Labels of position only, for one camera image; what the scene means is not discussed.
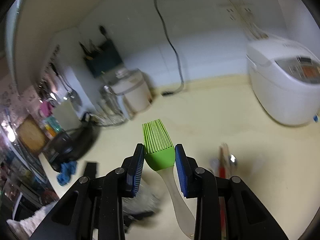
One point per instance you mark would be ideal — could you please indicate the dark green knife block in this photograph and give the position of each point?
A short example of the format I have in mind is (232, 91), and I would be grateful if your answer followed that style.
(102, 58)

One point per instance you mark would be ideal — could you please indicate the black electric griddle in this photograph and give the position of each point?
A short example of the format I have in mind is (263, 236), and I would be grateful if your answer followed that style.
(71, 145)

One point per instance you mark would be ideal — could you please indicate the metal spoon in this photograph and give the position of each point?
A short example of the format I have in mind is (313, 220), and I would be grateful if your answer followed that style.
(233, 164)

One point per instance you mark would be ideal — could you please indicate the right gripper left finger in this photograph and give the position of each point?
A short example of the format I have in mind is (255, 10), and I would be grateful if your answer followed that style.
(94, 204)

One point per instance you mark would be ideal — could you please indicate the white rice cooker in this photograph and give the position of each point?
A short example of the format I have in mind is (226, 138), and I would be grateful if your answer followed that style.
(284, 76)

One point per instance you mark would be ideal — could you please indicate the white cutting board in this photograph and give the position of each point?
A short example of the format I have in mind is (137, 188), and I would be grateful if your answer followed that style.
(66, 116)

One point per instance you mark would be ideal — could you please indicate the disposable chopsticks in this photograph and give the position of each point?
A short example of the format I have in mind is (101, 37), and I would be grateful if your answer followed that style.
(224, 156)

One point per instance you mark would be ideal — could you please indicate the wooden cutting board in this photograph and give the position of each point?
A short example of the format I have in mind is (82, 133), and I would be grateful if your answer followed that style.
(32, 136)

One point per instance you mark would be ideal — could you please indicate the glass jar with metal lid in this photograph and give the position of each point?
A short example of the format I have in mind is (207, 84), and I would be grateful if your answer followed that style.
(110, 105)

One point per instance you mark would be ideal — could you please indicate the beige electric cooker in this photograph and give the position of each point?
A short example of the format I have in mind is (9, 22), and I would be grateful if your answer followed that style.
(132, 92)

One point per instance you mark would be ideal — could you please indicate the blue cloth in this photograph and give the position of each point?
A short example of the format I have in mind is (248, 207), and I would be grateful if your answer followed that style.
(67, 170)

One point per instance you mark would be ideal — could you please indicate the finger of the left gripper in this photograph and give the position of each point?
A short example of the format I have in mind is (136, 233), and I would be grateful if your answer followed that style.
(91, 170)

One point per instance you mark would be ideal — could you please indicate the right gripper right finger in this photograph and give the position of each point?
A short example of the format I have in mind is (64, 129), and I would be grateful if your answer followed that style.
(245, 215)

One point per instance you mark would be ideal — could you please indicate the small white plastic spoon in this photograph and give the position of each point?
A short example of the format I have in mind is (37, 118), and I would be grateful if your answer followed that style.
(214, 166)

